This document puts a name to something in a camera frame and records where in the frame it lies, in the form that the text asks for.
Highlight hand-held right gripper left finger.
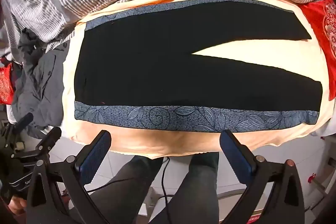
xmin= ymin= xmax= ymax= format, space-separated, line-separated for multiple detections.
xmin=26 ymin=130 xmax=112 ymax=224

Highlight person's left leg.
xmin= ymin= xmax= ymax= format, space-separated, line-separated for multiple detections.
xmin=87 ymin=153 xmax=164 ymax=224

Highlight peach bed sheet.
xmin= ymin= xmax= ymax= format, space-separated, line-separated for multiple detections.
xmin=62 ymin=0 xmax=336 ymax=159

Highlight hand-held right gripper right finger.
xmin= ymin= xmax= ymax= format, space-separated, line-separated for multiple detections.
xmin=219 ymin=130 xmax=305 ymax=224

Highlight black pants with blue stripes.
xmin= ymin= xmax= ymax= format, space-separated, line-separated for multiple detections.
xmin=73 ymin=0 xmax=324 ymax=133

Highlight grey shirt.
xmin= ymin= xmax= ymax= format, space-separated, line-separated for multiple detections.
xmin=10 ymin=30 xmax=76 ymax=138

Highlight red patterned cloth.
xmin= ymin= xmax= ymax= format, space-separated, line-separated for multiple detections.
xmin=0 ymin=56 xmax=15 ymax=105

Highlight person's leg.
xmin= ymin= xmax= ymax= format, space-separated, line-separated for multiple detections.
xmin=150 ymin=152 xmax=219 ymax=224
xmin=87 ymin=153 xmax=164 ymax=224

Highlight person's right leg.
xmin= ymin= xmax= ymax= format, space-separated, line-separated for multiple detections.
xmin=150 ymin=152 xmax=219 ymax=224

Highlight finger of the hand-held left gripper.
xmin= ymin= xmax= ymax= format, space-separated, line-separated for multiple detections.
xmin=14 ymin=112 xmax=34 ymax=132
xmin=36 ymin=127 xmax=62 ymax=155

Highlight red patterned pillow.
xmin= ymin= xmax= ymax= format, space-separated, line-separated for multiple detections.
xmin=299 ymin=0 xmax=336 ymax=101

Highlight black cable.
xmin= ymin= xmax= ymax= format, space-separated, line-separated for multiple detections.
xmin=87 ymin=157 xmax=170 ymax=203

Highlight white furniture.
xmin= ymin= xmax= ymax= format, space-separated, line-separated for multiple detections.
xmin=307 ymin=153 xmax=336 ymax=203

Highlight person's left hand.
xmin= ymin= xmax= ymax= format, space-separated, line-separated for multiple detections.
xmin=8 ymin=198 xmax=27 ymax=216

